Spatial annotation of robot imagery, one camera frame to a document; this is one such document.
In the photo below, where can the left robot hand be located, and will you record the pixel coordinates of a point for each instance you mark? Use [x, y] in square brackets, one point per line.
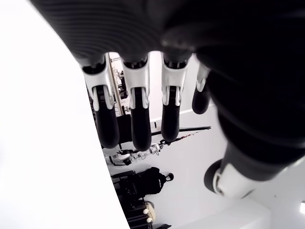
[214, 35]

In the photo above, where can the black gantry pole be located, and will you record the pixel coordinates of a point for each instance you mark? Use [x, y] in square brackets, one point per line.
[190, 128]

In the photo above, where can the metal shelf rack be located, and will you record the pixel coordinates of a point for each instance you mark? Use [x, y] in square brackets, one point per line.
[119, 78]

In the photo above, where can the black backpack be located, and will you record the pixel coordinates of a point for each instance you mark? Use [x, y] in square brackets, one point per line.
[151, 181]

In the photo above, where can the black chair under backpack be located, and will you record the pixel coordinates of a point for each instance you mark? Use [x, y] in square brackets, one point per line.
[124, 184]

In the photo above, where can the beige plush toy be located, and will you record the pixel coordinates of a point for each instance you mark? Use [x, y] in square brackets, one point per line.
[149, 211]

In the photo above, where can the black stool row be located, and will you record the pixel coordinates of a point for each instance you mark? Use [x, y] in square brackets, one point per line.
[138, 214]

